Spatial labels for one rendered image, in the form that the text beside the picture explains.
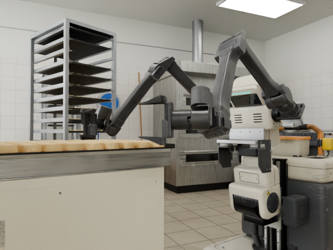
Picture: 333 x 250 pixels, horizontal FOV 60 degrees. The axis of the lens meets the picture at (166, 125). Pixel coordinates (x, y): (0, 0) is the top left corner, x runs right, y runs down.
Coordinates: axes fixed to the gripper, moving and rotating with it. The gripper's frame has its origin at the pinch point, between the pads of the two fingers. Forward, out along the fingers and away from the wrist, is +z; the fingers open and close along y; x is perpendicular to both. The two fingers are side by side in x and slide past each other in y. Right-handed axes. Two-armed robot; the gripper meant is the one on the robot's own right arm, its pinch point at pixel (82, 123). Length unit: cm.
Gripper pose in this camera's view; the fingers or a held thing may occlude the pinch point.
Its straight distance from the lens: 128.6
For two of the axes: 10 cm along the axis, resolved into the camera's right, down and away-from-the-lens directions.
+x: 9.9, -0.2, -1.4
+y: -0.1, -10.0, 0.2
